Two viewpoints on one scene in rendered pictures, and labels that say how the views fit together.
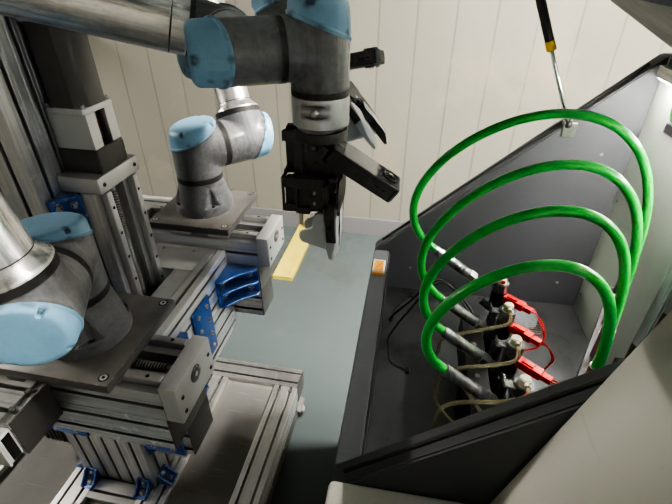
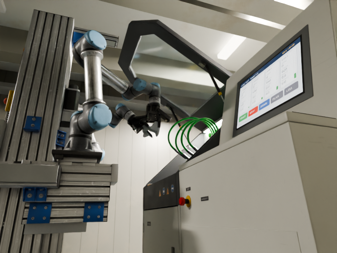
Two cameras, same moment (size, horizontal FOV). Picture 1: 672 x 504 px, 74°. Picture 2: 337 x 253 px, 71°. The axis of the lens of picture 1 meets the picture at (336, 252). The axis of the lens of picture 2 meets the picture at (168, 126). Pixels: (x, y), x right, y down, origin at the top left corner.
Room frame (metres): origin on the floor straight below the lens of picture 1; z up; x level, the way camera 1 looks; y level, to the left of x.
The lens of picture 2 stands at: (-0.65, 0.66, 0.74)
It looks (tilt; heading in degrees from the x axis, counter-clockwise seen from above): 21 degrees up; 329
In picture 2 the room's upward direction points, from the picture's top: 2 degrees counter-clockwise
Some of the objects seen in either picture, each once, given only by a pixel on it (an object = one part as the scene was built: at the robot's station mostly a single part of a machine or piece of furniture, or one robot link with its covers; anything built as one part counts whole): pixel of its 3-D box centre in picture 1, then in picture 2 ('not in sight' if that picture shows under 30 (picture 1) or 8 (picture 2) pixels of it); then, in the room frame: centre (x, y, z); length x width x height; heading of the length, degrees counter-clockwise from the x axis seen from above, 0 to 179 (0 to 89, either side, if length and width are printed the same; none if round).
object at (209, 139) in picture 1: (197, 146); not in sight; (1.09, 0.35, 1.20); 0.13 x 0.12 x 0.14; 125
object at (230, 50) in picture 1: (234, 50); (141, 87); (0.58, 0.12, 1.52); 0.11 x 0.11 x 0.08; 17
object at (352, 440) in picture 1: (368, 355); (160, 194); (0.70, -0.07, 0.87); 0.62 x 0.04 x 0.16; 170
